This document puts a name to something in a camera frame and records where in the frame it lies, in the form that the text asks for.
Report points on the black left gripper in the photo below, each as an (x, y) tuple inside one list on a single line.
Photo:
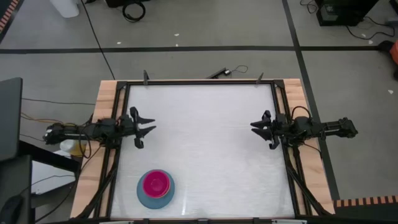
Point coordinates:
[(127, 126)]

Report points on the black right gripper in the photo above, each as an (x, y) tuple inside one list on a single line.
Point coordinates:
[(278, 127)]

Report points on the pink plastic bowl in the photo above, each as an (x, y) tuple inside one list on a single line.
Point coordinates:
[(156, 183)]

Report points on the translucent blue plastic bowl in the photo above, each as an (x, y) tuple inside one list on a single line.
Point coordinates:
[(152, 202)]

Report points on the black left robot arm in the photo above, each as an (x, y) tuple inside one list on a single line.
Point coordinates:
[(81, 132)]

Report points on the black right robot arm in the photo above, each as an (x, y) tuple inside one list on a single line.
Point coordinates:
[(320, 129)]

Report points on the wooden table board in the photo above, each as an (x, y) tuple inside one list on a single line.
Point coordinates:
[(105, 93)]

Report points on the black power adapter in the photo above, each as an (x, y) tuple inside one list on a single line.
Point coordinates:
[(219, 73)]

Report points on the yellow white bottle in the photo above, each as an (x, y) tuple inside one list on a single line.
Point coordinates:
[(73, 147)]

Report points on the white paper sheet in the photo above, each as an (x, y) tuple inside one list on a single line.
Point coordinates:
[(51, 177)]

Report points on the black computer monitor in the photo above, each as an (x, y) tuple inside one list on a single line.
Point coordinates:
[(9, 118)]

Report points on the black computer case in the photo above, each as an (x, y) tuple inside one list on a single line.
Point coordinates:
[(342, 12)]

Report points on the white plastic bin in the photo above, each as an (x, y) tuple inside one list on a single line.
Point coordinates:
[(65, 7)]

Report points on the orange object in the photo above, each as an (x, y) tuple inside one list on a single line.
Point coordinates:
[(395, 51)]

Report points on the black computer mouse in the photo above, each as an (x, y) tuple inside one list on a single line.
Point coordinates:
[(11, 210)]

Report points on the black aluminium table frame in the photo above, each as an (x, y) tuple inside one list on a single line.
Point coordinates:
[(122, 99)]

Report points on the black frame clamp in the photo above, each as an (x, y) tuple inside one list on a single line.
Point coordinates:
[(259, 78), (145, 77)]

